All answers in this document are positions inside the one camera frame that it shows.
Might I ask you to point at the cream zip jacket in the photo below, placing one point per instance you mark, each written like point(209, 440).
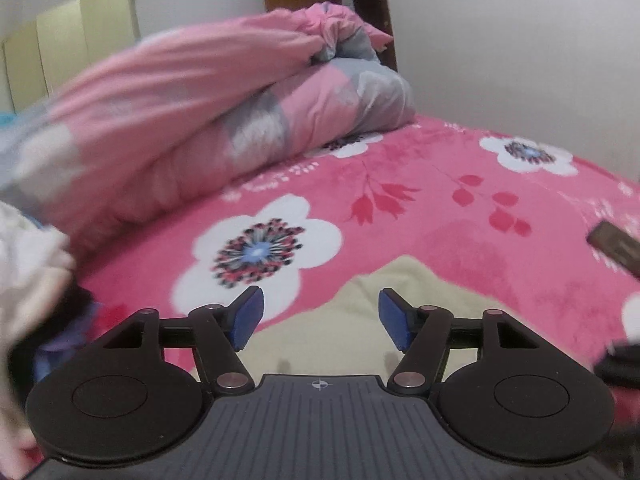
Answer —
point(325, 330)

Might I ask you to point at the cream wardrobe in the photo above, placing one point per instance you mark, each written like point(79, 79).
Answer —
point(75, 40)

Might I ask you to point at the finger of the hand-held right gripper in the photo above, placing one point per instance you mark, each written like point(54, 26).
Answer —
point(620, 365)

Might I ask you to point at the white clothes pile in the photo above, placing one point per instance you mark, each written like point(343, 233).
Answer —
point(30, 270)

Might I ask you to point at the dark clothes pile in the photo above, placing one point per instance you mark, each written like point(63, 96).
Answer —
point(55, 320)

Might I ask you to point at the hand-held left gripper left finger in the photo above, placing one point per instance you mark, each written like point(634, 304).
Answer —
point(247, 317)

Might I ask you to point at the pink flower-print blanket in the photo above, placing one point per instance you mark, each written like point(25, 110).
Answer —
point(450, 240)

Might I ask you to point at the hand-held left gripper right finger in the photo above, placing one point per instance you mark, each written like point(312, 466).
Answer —
point(392, 320)

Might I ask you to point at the pink grey floral quilt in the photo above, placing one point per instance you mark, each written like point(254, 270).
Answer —
point(175, 100)

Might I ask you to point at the dark smartphone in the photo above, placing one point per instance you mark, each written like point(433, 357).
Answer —
point(615, 247)

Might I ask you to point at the dark wooden door frame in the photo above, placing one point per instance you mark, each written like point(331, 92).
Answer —
point(385, 10)

